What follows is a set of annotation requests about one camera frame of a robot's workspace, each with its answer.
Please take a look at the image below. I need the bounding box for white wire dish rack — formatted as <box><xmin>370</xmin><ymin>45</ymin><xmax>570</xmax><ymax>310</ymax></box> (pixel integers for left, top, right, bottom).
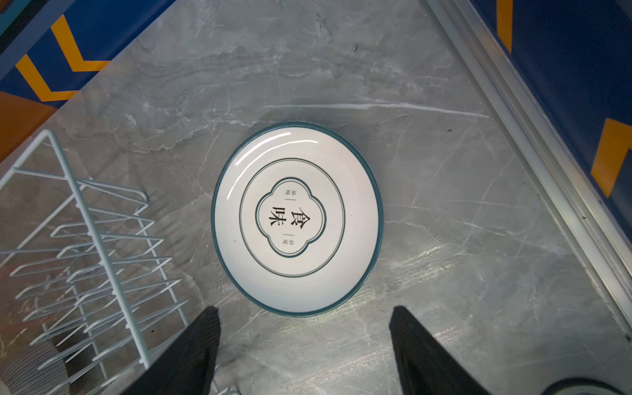
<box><xmin>1</xmin><ymin>130</ymin><xmax>195</xmax><ymax>394</ymax></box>

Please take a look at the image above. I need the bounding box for ribbed white bowl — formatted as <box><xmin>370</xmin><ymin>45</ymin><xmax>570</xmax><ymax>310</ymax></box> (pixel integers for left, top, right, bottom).
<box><xmin>1</xmin><ymin>342</ymin><xmax>70</xmax><ymax>394</ymax></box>

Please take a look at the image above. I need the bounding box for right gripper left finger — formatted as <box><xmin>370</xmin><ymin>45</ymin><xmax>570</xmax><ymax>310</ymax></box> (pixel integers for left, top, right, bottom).
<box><xmin>123</xmin><ymin>306</ymin><xmax>221</xmax><ymax>395</ymax></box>

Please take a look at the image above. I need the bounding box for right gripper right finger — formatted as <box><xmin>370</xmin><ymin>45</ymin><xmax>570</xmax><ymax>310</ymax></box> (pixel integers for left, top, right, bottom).
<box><xmin>389</xmin><ymin>306</ymin><xmax>488</xmax><ymax>394</ymax></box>

